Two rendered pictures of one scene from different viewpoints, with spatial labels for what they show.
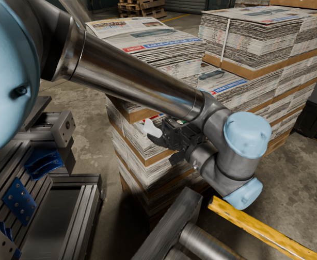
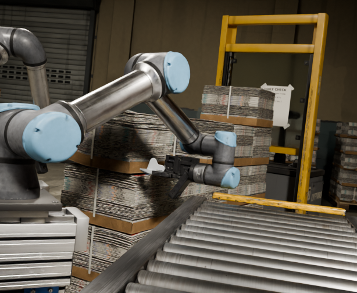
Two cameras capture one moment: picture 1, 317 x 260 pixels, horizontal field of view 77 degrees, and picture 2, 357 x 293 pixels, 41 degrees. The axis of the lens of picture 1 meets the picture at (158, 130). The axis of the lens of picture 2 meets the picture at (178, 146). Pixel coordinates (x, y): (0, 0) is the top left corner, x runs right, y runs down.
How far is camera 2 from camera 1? 1.34 m
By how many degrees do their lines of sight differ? 43
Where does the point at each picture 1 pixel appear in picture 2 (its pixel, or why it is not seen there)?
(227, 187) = (222, 171)
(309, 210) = not seen: outside the picture
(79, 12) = (46, 97)
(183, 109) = (191, 131)
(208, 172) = (209, 171)
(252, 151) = (231, 142)
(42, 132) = not seen: hidden behind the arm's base
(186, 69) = (164, 138)
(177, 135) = (179, 164)
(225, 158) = (218, 151)
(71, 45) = not seen: hidden behind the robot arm
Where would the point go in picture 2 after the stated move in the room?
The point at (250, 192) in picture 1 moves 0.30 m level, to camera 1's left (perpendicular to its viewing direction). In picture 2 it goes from (235, 170) to (152, 165)
